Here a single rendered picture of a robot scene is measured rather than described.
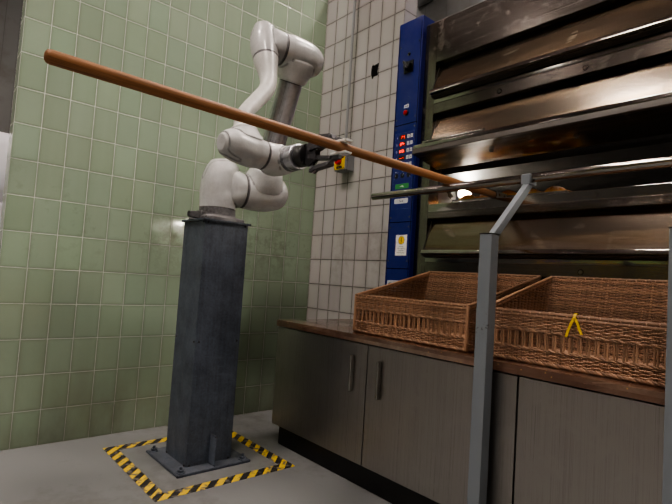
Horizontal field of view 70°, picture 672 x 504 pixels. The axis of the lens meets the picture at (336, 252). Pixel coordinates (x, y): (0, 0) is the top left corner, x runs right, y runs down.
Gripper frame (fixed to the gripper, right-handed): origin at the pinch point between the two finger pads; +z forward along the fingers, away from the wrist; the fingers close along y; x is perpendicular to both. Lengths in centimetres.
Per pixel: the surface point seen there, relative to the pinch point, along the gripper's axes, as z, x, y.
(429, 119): -36, -90, -41
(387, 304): -12, -40, 49
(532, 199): 19, -89, 3
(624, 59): 51, -88, -45
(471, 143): -2, -75, -20
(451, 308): 17, -39, 48
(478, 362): 34, -29, 62
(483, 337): 36, -29, 54
